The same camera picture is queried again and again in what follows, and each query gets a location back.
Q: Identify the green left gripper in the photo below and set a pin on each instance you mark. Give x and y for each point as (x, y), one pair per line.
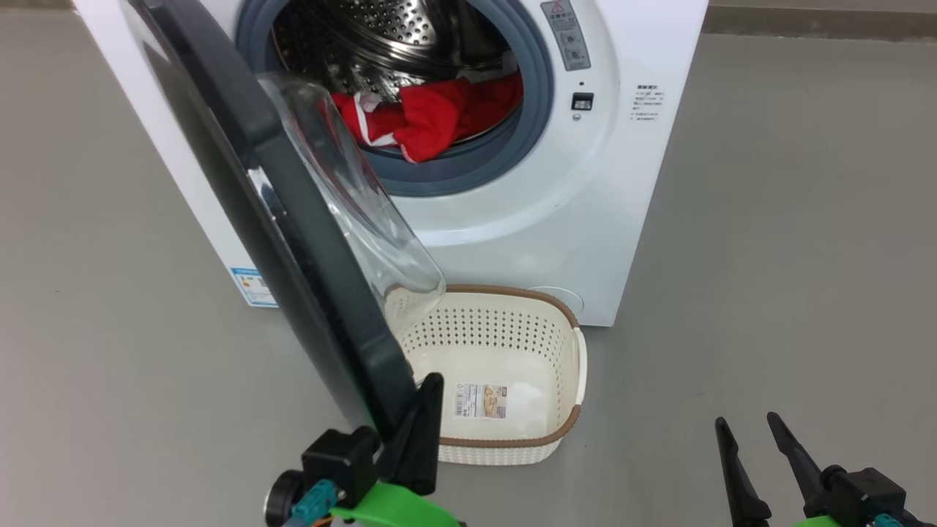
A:
(395, 510)

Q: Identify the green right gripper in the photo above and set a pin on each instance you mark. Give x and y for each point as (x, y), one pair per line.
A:
(816, 522)

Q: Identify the dark round washing machine door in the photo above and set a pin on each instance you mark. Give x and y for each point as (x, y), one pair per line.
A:
(307, 241)

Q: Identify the red and white garment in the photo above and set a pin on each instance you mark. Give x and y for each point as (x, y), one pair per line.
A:
(432, 117)

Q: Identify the printed food package label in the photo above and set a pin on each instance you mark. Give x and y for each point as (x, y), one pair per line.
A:
(481, 401)

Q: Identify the cream perforated laundry basket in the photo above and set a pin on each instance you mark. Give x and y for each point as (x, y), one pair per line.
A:
(512, 329)

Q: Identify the white front-load washing machine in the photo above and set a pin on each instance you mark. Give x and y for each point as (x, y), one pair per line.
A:
(585, 219)

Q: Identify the grey warning sticker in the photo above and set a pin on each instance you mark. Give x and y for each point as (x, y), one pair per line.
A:
(565, 36)

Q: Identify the blue energy label sticker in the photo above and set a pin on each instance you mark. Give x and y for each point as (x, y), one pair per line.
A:
(252, 287)

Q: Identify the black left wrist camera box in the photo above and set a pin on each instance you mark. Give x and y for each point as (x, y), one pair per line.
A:
(340, 461)

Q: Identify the teal left camera connector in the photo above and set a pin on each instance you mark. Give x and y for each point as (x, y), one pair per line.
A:
(311, 501)

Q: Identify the teal camera connector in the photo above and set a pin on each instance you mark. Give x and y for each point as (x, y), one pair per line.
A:
(311, 501)
(888, 521)

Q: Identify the teal right camera connector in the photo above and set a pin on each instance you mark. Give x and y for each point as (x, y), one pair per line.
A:
(888, 521)

